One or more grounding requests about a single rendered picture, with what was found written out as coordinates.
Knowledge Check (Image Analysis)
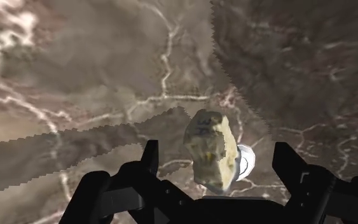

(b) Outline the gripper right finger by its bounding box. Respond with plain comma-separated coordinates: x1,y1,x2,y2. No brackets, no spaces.
272,141,358,224

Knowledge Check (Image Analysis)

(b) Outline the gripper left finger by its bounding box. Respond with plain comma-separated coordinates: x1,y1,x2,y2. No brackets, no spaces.
59,139,195,224

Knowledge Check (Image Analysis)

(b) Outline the pale yellow bottle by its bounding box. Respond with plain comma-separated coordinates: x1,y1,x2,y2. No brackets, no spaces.
183,108,256,195

